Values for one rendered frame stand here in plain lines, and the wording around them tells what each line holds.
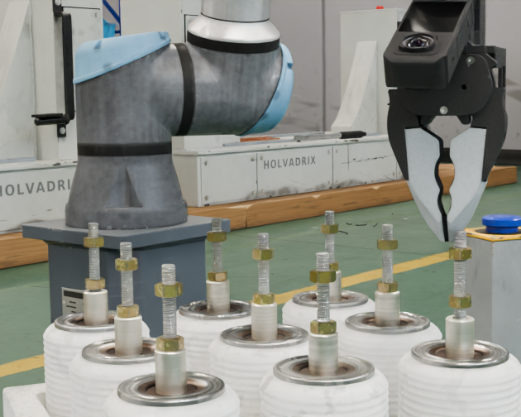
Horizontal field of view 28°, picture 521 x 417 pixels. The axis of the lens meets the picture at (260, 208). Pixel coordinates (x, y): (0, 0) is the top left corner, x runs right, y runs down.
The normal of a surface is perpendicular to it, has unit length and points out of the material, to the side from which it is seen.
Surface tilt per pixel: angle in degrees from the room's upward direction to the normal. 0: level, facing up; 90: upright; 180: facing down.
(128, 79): 90
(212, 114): 122
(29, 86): 90
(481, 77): 90
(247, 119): 131
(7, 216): 90
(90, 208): 73
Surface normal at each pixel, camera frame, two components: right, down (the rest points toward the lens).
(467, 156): -0.36, 0.11
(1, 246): 0.77, 0.06
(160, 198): 0.65, -0.23
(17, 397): -0.01, -0.99
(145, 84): 0.37, 0.06
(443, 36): -0.14, -0.83
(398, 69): -0.33, 0.56
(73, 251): -0.65, 0.10
